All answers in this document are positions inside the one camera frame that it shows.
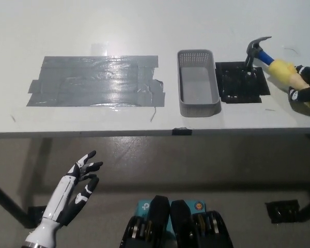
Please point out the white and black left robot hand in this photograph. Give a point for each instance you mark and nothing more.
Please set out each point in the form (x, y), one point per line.
(63, 199)

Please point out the hammer with yellow cloth grip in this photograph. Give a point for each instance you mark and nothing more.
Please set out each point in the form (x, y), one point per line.
(281, 68)

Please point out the grey plastic perforated basket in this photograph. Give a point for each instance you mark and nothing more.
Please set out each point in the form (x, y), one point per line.
(196, 82)

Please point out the grey duct tape patch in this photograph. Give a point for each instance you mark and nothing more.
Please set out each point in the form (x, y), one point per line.
(93, 80)

